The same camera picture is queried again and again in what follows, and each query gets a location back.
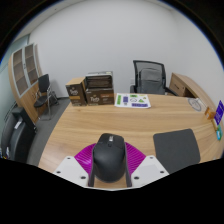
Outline black computer mouse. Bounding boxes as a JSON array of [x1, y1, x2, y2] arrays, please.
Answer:
[[91, 132, 128, 184]]

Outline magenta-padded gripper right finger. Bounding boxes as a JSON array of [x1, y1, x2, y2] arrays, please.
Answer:
[[123, 141, 170, 188]]

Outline small orange-brown box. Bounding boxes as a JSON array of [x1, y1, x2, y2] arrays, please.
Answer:
[[203, 105, 217, 120]]

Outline black mesh office chair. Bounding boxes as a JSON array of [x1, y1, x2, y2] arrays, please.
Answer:
[[129, 59, 179, 97]]

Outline black carton box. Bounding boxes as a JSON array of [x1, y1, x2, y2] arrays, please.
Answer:
[[84, 70, 114, 91]]

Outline dark grey mouse pad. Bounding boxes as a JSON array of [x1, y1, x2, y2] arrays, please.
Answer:
[[152, 128, 202, 175]]

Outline tall brown carton box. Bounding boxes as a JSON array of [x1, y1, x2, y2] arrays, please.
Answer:
[[65, 77, 88, 107]]

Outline wooden side desk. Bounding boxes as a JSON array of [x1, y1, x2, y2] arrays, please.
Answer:
[[168, 72, 216, 108]]

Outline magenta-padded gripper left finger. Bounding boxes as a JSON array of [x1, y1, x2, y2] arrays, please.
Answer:
[[53, 142, 98, 188]]

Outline black leather office chair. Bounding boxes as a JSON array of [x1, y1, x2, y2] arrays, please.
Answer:
[[0, 106, 37, 164]]

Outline small black visitor chair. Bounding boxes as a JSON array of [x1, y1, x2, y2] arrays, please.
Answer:
[[33, 73, 60, 120]]

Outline grey backpack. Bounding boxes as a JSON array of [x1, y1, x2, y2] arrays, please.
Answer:
[[138, 67, 165, 95]]

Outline wooden shelf unit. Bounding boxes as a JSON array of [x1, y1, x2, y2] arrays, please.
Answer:
[[7, 42, 44, 124]]

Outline purple card sign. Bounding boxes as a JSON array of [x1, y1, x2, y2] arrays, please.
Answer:
[[214, 99, 224, 126]]

